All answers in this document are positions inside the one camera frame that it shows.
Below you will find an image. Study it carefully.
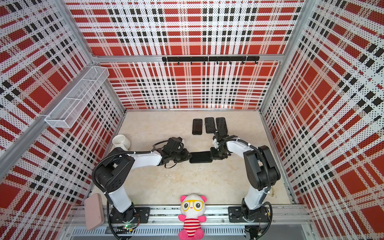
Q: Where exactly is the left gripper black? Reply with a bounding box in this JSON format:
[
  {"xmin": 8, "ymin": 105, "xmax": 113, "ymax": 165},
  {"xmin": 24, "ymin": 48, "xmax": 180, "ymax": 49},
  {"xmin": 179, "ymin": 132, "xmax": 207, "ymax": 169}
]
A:
[{"xmin": 170, "ymin": 148, "xmax": 193, "ymax": 162}]

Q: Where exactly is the black phone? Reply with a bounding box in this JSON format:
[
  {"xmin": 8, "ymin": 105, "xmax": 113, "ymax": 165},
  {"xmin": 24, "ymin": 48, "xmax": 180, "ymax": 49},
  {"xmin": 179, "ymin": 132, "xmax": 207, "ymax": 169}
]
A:
[
  {"xmin": 216, "ymin": 117, "xmax": 228, "ymax": 136},
  {"xmin": 205, "ymin": 117, "xmax": 216, "ymax": 134}
]

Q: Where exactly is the black phone case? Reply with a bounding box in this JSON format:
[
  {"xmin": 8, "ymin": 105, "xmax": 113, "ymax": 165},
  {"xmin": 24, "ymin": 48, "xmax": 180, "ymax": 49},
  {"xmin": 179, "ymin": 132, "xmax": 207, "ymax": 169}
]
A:
[{"xmin": 189, "ymin": 151, "xmax": 213, "ymax": 164}]

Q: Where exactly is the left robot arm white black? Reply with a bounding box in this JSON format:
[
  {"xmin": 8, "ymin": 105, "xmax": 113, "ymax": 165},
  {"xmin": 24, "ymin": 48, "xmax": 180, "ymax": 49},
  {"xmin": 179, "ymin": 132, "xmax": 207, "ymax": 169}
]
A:
[{"xmin": 92, "ymin": 137, "xmax": 192, "ymax": 214}]

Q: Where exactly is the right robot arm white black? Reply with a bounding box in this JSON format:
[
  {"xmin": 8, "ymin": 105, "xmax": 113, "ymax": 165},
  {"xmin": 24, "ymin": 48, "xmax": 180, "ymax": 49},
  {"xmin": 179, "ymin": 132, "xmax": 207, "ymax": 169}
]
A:
[{"xmin": 211, "ymin": 134, "xmax": 281, "ymax": 211}]

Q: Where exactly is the pink phone case at edge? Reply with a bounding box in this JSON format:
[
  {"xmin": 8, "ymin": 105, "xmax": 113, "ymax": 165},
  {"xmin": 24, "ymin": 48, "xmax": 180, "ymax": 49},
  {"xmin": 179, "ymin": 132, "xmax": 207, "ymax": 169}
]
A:
[{"xmin": 85, "ymin": 194, "xmax": 105, "ymax": 231}]

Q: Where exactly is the white mug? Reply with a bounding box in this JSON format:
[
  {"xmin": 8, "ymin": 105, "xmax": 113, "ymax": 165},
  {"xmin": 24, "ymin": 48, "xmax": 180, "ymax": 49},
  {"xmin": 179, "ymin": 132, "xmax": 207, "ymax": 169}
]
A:
[{"xmin": 112, "ymin": 135, "xmax": 131, "ymax": 151}]

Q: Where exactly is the pink panda plush toy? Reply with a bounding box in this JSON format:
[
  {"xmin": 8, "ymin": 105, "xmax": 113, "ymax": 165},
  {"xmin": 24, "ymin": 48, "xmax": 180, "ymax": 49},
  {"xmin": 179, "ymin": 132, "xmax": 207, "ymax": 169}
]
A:
[{"xmin": 178, "ymin": 194, "xmax": 207, "ymax": 240}]

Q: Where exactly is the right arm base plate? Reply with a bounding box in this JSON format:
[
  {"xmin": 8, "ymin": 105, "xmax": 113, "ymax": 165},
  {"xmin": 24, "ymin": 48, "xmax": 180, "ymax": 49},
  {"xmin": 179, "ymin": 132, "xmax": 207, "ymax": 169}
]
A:
[{"xmin": 228, "ymin": 206, "xmax": 270, "ymax": 223}]

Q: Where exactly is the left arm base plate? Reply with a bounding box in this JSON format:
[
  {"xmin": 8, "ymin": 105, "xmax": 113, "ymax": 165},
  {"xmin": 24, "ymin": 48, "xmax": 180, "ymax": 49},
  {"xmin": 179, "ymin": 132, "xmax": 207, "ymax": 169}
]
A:
[{"xmin": 109, "ymin": 207, "xmax": 151, "ymax": 224}]

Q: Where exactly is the black wall hook rail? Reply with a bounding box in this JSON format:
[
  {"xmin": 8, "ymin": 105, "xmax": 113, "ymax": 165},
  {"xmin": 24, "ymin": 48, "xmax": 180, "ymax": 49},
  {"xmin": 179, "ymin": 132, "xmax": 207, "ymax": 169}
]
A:
[{"xmin": 162, "ymin": 56, "xmax": 260, "ymax": 64}]

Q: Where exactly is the white wire mesh basket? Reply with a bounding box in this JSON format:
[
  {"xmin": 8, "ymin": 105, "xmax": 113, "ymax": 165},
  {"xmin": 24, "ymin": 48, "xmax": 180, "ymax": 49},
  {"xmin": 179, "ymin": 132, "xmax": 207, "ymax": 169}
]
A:
[{"xmin": 45, "ymin": 66, "xmax": 109, "ymax": 129}]

